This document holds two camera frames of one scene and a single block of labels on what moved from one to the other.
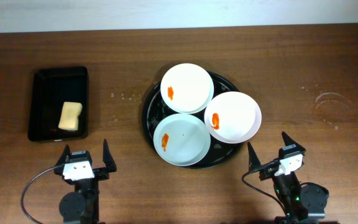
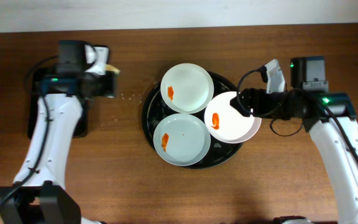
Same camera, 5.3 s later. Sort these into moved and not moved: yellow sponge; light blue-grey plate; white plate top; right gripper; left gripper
Moved: right gripper; left gripper; yellow sponge
Not moved: light blue-grey plate; white plate top
